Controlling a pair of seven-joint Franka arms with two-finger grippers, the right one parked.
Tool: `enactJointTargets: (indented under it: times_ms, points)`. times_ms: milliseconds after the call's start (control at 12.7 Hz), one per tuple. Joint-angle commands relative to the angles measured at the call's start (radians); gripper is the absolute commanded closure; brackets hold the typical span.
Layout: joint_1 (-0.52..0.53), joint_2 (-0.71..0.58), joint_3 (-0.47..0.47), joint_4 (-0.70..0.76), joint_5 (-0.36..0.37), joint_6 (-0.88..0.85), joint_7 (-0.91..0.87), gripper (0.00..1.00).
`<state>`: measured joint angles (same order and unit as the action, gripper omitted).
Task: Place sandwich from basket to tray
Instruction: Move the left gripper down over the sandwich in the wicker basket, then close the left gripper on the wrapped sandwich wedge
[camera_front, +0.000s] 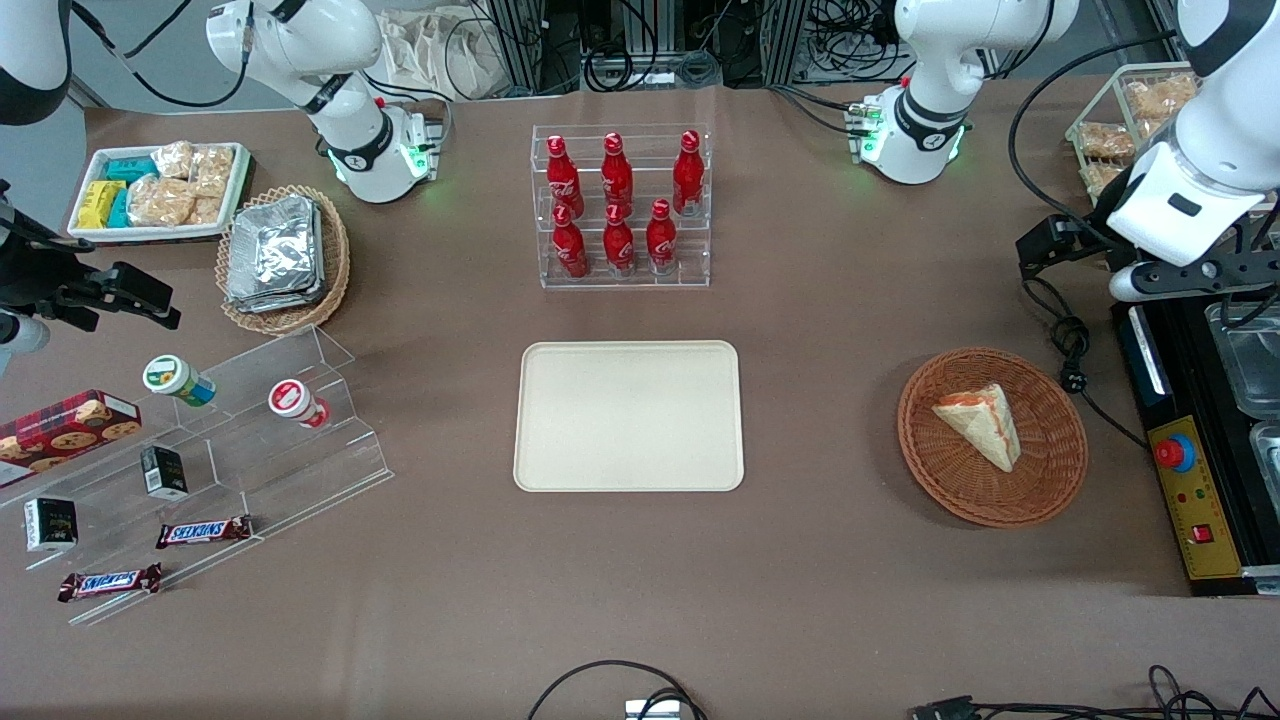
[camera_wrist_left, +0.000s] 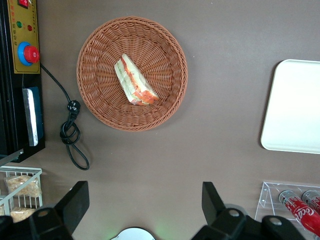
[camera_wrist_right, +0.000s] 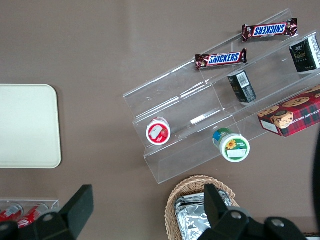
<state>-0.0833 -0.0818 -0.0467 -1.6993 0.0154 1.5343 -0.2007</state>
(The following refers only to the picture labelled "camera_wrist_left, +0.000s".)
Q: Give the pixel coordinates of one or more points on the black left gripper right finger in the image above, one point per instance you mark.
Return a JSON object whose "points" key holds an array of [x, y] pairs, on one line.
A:
{"points": [[212, 205]]}

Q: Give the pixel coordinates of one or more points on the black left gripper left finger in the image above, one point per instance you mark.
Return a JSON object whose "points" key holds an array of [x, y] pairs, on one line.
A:
{"points": [[75, 200]]}

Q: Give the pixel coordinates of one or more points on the triangle sandwich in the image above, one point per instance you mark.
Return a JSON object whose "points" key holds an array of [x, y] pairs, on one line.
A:
{"points": [[132, 80]]}

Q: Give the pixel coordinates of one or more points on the cream rectangular tray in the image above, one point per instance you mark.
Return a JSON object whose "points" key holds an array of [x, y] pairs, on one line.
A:
{"points": [[292, 107]]}

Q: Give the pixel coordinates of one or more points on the brown round wicker basket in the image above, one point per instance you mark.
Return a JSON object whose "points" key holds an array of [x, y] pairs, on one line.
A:
{"points": [[100, 75]]}

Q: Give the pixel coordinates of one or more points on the clear acrylic bottle rack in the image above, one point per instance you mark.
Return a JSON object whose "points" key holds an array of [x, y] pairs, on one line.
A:
{"points": [[265, 197]]}

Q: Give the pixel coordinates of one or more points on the clear bag of tan snacks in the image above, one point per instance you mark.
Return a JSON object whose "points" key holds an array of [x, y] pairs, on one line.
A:
{"points": [[23, 186], [22, 214]]}

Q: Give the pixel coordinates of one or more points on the grey metal bar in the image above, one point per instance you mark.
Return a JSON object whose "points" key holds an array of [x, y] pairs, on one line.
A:
{"points": [[11, 157]]}

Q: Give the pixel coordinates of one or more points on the red cola bottle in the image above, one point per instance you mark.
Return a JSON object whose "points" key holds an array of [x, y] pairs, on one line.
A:
{"points": [[312, 198], [300, 212]]}

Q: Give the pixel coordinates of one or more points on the black machine yellow control panel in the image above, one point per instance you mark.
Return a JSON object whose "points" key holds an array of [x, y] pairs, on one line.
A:
{"points": [[15, 112]]}

